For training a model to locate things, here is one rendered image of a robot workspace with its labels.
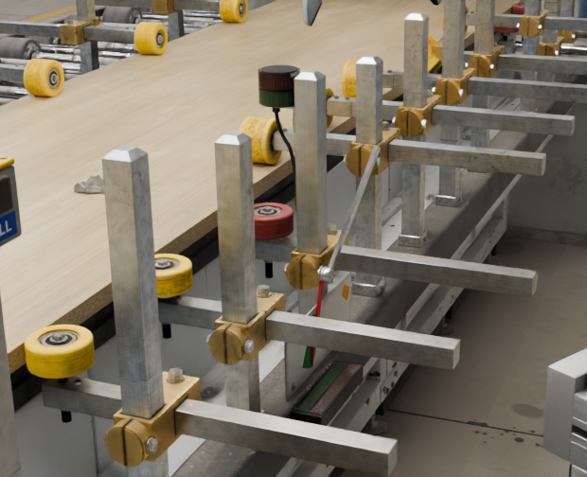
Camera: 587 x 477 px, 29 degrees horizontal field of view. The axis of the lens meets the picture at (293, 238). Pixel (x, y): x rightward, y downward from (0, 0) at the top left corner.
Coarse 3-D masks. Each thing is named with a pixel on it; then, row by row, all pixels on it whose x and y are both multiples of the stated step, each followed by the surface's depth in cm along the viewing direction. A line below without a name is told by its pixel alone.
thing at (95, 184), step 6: (90, 180) 190; (96, 180) 190; (102, 180) 190; (78, 186) 189; (84, 186) 190; (90, 186) 188; (96, 186) 188; (102, 186) 189; (84, 192) 188; (90, 192) 188; (96, 192) 188
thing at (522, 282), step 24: (288, 240) 178; (336, 264) 174; (360, 264) 172; (384, 264) 171; (408, 264) 169; (432, 264) 168; (456, 264) 167; (480, 264) 167; (480, 288) 166; (504, 288) 164; (528, 288) 163
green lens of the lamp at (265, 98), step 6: (258, 90) 164; (264, 90) 163; (258, 96) 165; (264, 96) 163; (270, 96) 163; (276, 96) 162; (282, 96) 162; (288, 96) 163; (258, 102) 166; (264, 102) 164; (270, 102) 163; (276, 102) 163; (282, 102) 163; (288, 102) 163
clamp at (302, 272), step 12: (336, 240) 175; (348, 240) 179; (300, 252) 170; (324, 252) 170; (288, 264) 169; (300, 264) 168; (312, 264) 168; (324, 264) 170; (288, 276) 170; (300, 276) 169; (312, 276) 168; (300, 288) 170
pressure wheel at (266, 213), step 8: (256, 208) 179; (264, 208) 177; (272, 208) 179; (280, 208) 178; (288, 208) 178; (256, 216) 175; (264, 216) 175; (272, 216) 175; (280, 216) 175; (288, 216) 175; (256, 224) 174; (264, 224) 174; (272, 224) 174; (280, 224) 174; (288, 224) 176; (256, 232) 175; (264, 232) 174; (272, 232) 174; (280, 232) 175; (288, 232) 176; (264, 240) 178; (272, 240) 178; (272, 264) 180; (272, 272) 181
